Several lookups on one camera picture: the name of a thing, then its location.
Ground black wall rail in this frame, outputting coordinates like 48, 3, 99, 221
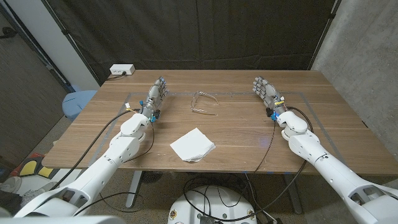
0, 2, 76, 93

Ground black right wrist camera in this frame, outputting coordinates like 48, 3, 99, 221
266, 107, 279, 122

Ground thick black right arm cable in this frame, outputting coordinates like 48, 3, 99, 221
183, 106, 314, 222

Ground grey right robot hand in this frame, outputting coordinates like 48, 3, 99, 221
252, 76, 287, 113

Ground black backdrop stand pole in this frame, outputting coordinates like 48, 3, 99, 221
41, 0, 103, 87
307, 0, 342, 71

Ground black round floor fan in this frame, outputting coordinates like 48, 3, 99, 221
140, 170, 164, 185

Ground white power strip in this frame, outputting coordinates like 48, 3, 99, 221
109, 63, 136, 76

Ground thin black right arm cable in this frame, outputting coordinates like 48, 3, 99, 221
242, 120, 277, 187

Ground white tissue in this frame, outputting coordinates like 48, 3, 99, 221
169, 127, 216, 163

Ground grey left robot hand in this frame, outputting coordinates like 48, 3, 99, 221
141, 76, 170, 115

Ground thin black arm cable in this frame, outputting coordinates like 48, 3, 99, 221
73, 121, 155, 216
242, 120, 277, 187

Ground black backdrop curtain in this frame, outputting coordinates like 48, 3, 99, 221
42, 0, 340, 85

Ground clear plastic glasses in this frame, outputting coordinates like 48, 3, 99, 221
190, 90, 220, 116

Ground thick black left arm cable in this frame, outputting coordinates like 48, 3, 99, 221
49, 108, 143, 191

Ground light blue chair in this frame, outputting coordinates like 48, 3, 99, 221
62, 89, 98, 122

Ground black power strip cable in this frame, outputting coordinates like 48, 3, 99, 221
106, 72, 127, 82

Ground yellow red floor mat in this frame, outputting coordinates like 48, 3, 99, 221
11, 152, 57, 179

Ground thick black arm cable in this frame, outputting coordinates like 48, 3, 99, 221
49, 108, 143, 191
183, 106, 314, 222

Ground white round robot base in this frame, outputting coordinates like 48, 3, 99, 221
167, 185, 258, 224

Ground grey sneaker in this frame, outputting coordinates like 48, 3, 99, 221
20, 182, 58, 200

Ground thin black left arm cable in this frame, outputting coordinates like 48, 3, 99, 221
73, 121, 155, 216

